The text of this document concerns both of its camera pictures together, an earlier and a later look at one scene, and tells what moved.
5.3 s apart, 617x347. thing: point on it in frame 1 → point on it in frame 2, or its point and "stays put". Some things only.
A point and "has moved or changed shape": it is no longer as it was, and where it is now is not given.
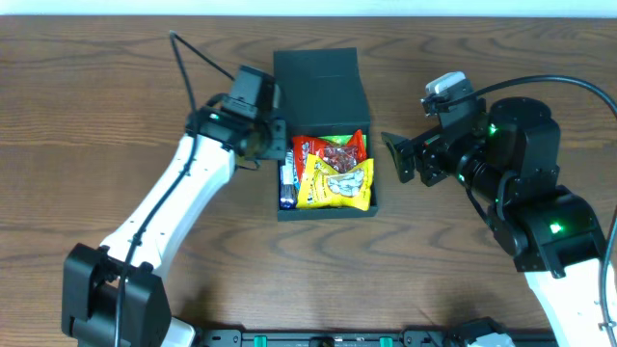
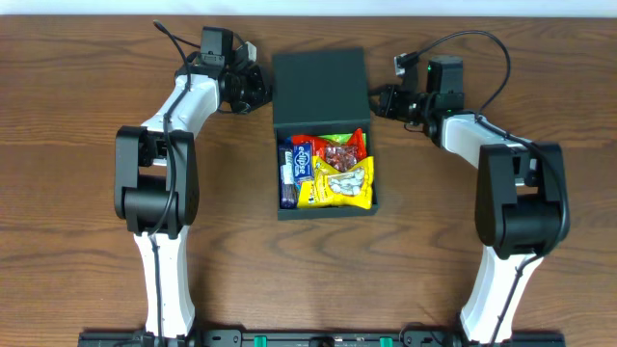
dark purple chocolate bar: (288, 183) stays put
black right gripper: (419, 159) → (386, 102)
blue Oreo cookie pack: (288, 182) has moved or changed shape
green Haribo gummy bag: (344, 139) stays put
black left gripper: (278, 140) → (260, 88)
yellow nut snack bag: (323, 186) stays put
